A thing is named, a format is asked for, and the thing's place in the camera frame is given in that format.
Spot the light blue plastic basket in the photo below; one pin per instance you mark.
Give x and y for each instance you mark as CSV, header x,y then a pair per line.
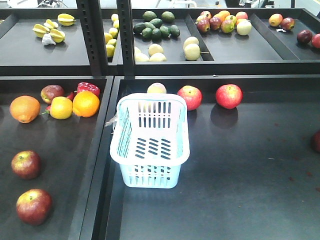
x,y
150,139

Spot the red apple beside basket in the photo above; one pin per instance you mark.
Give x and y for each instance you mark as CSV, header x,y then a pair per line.
x,y
192,96

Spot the red apple right tray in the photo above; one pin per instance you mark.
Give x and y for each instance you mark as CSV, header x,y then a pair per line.
x,y
229,96

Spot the large orange right group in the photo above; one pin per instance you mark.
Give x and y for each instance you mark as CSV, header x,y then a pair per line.
x,y
85,104

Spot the red bell pepper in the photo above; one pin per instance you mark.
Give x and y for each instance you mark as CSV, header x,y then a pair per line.
x,y
90,87

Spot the red chili pepper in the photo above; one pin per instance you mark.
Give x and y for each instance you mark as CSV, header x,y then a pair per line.
x,y
70,96

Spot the yellow apple right group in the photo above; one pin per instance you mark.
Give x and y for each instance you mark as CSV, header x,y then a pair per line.
x,y
61,108

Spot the black wooden produce stand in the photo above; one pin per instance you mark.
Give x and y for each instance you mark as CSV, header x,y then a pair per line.
x,y
251,174

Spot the red apple behind yellow apple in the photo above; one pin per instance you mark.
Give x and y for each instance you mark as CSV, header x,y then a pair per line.
x,y
49,92

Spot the orange with navel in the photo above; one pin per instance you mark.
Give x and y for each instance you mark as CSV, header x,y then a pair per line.
x,y
25,108

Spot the white garlic bulb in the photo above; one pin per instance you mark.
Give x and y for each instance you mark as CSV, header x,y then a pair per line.
x,y
47,40

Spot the red apple near front upper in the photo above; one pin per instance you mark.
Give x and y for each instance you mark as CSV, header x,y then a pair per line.
x,y
26,164

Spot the red apple near front lower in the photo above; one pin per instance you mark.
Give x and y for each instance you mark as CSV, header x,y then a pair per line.
x,y
33,206

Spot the black upright post right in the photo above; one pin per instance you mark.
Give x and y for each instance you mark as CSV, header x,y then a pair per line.
x,y
126,36

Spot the black upright post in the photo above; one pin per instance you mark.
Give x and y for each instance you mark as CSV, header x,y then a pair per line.
x,y
89,13
126,36

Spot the black upright post left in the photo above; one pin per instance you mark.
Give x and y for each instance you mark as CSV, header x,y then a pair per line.
x,y
89,13

